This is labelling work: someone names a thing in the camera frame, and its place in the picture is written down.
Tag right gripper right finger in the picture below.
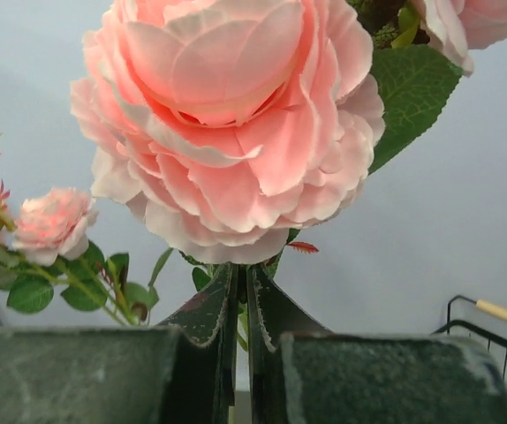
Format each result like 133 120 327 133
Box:
246 265 507 424

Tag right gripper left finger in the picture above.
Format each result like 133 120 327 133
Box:
0 264 237 423

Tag pink rose stem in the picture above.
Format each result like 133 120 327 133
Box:
0 124 175 326

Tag peach rose stem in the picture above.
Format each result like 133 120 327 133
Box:
70 0 507 352

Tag black wire basket wooden handles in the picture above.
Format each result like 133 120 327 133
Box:
435 294 507 383

